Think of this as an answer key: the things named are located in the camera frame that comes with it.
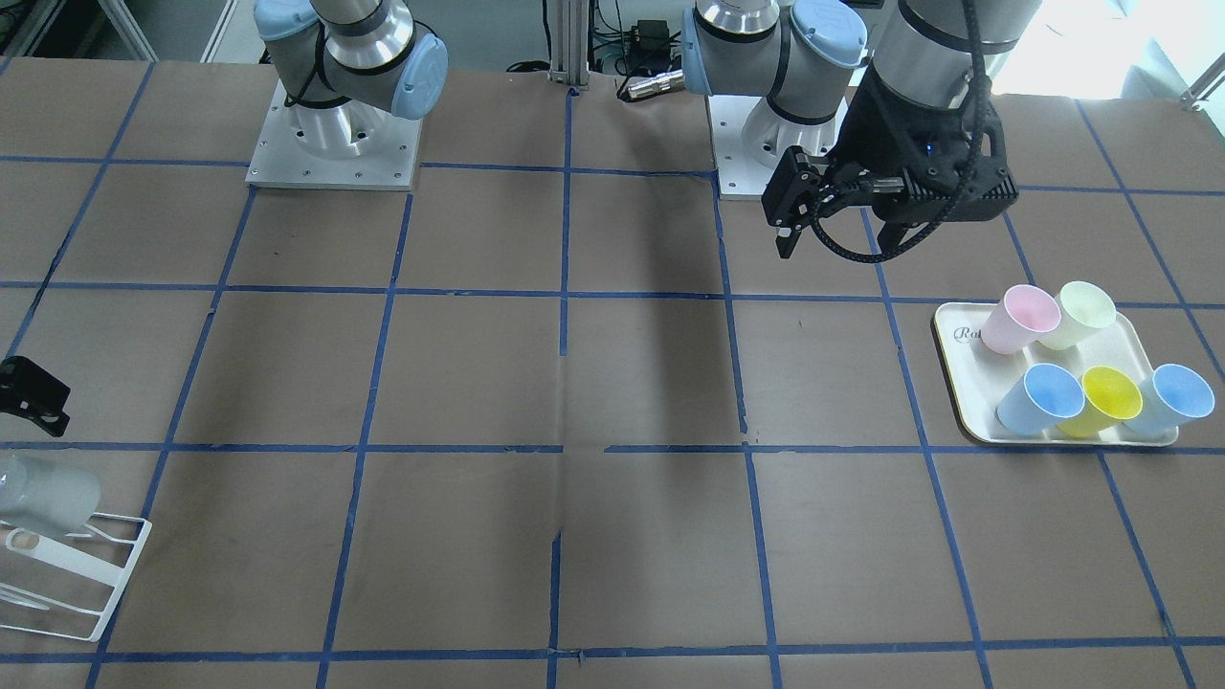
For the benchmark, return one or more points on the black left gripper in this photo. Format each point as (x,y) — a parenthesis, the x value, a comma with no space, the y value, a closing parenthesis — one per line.
(873,127)

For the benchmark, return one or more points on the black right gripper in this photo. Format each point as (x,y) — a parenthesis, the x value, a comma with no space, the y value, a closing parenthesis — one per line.
(30,393)

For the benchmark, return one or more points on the aluminium frame post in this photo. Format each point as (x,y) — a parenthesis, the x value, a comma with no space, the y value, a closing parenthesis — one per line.
(568,42)

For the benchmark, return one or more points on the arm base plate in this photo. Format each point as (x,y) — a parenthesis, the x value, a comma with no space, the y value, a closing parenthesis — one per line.
(748,139)
(351,147)

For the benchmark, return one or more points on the white ribbed plastic cup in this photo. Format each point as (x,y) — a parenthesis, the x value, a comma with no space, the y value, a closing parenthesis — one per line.
(47,497)

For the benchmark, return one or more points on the white wire cup rack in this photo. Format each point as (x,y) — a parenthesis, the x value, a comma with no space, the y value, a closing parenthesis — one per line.
(69,586)

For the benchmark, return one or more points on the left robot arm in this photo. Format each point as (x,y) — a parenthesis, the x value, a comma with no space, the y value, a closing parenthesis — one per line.
(804,57)

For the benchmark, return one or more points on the pink plastic cup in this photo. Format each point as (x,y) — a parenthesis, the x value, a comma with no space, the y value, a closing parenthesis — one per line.
(1022,316)

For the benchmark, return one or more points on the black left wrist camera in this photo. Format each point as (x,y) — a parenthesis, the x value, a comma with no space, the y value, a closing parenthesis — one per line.
(935,172)

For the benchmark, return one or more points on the light blue plastic cup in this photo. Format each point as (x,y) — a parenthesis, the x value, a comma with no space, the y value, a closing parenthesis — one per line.
(1172,396)

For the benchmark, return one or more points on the yellow plastic cup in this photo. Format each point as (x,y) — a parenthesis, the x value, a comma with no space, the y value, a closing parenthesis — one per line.
(1110,398)

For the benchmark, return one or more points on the pale green plastic cup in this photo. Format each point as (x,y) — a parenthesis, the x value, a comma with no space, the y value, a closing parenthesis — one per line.
(1085,310)

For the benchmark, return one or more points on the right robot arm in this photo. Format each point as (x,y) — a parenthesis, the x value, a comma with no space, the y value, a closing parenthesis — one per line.
(355,81)

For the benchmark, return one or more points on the cream plastic tray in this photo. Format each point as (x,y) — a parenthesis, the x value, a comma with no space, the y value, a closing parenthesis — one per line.
(979,378)

